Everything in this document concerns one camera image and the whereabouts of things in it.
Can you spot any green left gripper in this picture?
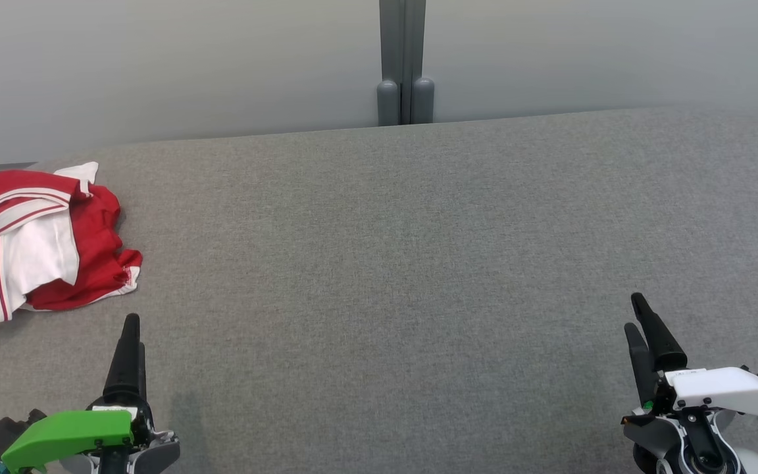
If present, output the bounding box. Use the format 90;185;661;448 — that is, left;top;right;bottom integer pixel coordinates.
0;313;156;474

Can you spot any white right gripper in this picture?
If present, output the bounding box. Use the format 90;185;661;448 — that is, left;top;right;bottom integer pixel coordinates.
624;292;758;419

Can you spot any red and white jersey shirt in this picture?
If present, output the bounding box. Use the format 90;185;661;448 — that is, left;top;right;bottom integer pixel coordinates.
0;161;101;329

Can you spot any grey fabric sofa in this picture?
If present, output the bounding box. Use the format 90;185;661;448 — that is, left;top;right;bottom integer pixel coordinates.
0;107;758;474

